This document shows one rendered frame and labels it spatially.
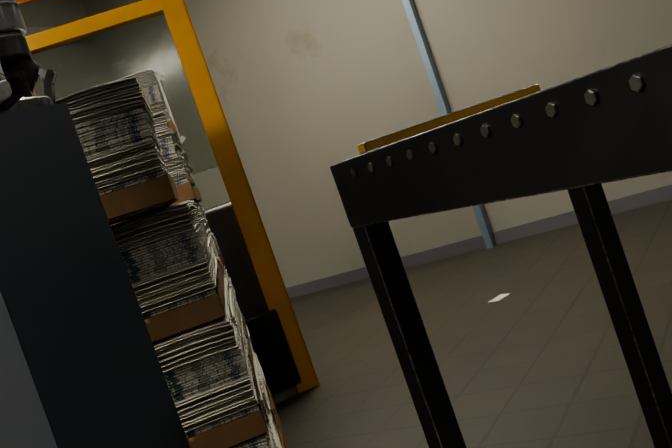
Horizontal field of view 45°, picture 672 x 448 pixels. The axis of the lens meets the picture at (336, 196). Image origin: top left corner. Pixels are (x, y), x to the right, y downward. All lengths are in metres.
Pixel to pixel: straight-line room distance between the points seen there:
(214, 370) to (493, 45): 3.79
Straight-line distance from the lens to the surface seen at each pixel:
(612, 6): 4.89
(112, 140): 1.47
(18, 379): 1.05
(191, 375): 1.53
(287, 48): 5.62
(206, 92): 3.22
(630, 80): 0.87
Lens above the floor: 0.80
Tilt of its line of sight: 2 degrees down
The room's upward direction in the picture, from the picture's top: 19 degrees counter-clockwise
